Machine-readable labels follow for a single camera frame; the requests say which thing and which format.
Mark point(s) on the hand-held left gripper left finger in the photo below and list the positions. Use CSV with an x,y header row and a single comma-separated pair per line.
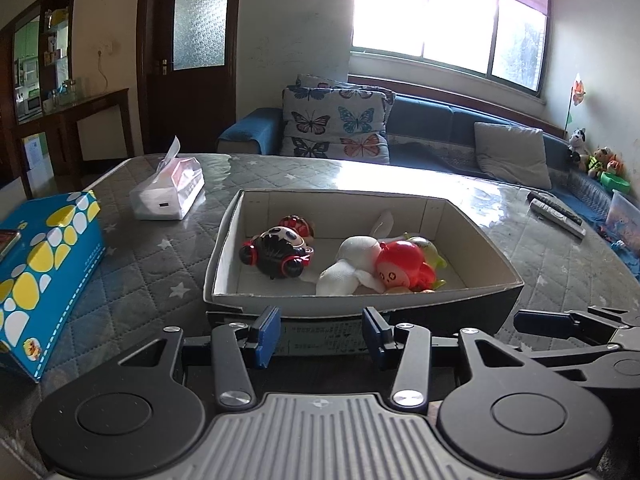
x,y
265,336

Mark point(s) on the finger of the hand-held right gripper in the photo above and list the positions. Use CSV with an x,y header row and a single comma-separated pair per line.
x,y
545,322
610,367

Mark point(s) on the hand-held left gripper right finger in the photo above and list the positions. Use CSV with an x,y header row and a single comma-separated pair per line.
x,y
373,338

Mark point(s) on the red octopus toy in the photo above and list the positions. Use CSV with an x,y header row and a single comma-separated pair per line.
x,y
400,262

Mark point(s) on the black ladybug toy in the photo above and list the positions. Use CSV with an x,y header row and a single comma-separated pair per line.
x,y
272,250

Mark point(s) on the cardboard box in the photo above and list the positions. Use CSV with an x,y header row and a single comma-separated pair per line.
x,y
480,260

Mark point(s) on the green alien toy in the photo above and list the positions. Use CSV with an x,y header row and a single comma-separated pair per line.
x,y
430,250

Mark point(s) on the red ladybug toy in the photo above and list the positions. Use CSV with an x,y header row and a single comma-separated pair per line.
x,y
292,222

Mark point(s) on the grey quilted desktop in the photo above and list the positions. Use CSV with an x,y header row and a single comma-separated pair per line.
x,y
150,260

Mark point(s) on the white plush toy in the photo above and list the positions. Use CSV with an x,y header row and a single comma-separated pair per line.
x,y
350,260

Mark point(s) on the grey remote control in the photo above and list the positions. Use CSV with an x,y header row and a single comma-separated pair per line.
x,y
552,205
557,217

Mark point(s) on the clear plastic toy bin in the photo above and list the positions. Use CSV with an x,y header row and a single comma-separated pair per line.
x,y
625,220

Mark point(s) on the green plastic bowl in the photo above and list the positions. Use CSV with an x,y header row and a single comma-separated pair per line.
x,y
615,181

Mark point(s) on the brown bear plush toy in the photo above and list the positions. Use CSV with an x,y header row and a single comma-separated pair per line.
x,y
599,162

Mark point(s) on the grey cushion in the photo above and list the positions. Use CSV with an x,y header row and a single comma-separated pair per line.
x,y
512,155

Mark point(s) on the orange plush toy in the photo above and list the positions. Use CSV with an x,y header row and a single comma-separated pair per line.
x,y
616,164

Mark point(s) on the white soft tissue pack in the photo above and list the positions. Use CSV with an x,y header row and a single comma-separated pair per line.
x,y
167,190

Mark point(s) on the cow plush toy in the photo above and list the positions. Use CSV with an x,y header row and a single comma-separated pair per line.
x,y
578,145

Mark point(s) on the butterfly print pillow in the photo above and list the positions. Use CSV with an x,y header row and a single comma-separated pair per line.
x,y
335,130
345,82

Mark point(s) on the blue sofa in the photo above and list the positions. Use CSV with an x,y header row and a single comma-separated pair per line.
x,y
435,125

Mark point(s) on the blue spotted tissue box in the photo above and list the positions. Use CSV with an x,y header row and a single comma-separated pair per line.
x,y
45,280

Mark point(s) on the orange pinwheel decoration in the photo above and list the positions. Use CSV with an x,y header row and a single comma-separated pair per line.
x,y
577,91

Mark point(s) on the dark wooden door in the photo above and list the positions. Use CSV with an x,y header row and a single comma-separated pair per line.
x,y
200,60

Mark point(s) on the dark wooden side table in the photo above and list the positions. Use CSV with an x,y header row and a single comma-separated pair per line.
x,y
95,105

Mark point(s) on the window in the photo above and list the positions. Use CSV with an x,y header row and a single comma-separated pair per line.
x,y
425,10

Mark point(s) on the dark wooden cabinet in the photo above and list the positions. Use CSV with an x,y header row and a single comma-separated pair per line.
x,y
30,50

